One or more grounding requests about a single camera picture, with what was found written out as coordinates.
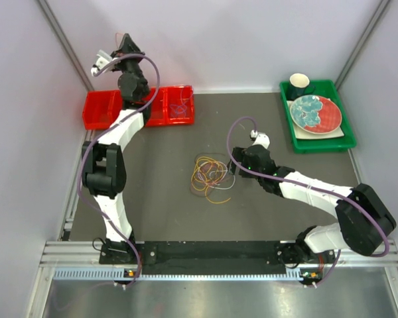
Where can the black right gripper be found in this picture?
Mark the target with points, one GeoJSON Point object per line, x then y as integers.
{"type": "Point", "coordinates": [239, 156]}

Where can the blue and red plate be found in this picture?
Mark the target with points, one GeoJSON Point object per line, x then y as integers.
{"type": "Point", "coordinates": [315, 115]}

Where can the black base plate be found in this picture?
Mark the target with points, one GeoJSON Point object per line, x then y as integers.
{"type": "Point", "coordinates": [159, 252]}

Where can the white square plate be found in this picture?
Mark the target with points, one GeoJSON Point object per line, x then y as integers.
{"type": "Point", "coordinates": [338, 134]}

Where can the red compartment bin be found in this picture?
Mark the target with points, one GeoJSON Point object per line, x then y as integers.
{"type": "Point", "coordinates": [173, 105]}

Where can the aluminium frame rail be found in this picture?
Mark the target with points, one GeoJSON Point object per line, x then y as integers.
{"type": "Point", "coordinates": [71, 283]}

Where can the dark green mug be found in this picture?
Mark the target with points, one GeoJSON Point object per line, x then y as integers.
{"type": "Point", "coordinates": [299, 85]}

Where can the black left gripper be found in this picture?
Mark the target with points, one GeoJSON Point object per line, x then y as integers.
{"type": "Point", "coordinates": [127, 46]}

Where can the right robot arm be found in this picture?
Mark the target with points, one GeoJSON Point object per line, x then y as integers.
{"type": "Point", "coordinates": [362, 221]}

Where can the green plastic tray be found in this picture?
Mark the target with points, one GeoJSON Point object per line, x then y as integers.
{"type": "Point", "coordinates": [318, 122]}

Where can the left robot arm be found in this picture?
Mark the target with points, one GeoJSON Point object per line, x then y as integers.
{"type": "Point", "coordinates": [103, 169]}

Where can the grey cable duct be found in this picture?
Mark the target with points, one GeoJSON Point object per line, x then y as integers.
{"type": "Point", "coordinates": [123, 275]}

